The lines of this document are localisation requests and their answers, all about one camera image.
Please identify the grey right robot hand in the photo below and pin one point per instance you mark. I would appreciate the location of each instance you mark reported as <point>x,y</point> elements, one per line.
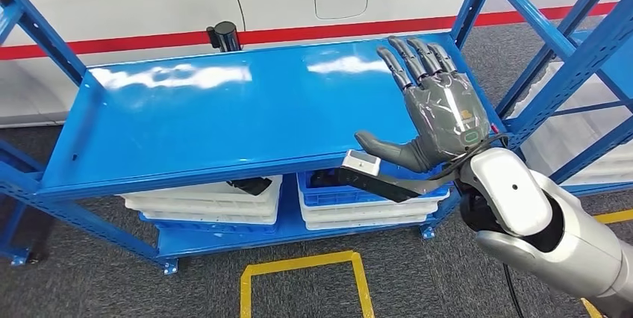
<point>445,113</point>

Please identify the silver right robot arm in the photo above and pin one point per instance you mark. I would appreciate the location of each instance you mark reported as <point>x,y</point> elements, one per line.
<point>514,192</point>

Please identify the small black part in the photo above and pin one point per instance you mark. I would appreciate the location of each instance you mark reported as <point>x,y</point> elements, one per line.
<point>252,186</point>

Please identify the blue metal shelf rack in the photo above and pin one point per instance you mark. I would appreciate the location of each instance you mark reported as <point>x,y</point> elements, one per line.
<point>198,123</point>

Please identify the blue plastic bin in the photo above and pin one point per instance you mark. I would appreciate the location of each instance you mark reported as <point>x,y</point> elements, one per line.
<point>326,197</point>

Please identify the red barrier belt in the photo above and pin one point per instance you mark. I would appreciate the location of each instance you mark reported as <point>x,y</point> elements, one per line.
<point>123,44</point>

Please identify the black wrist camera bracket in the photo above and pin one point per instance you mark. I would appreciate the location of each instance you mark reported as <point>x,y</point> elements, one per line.
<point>395,189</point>

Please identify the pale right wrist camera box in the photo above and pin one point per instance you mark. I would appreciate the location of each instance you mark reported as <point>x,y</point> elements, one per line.
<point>361,162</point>

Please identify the black stanchion post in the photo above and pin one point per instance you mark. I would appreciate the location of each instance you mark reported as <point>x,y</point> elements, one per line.
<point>226,36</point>

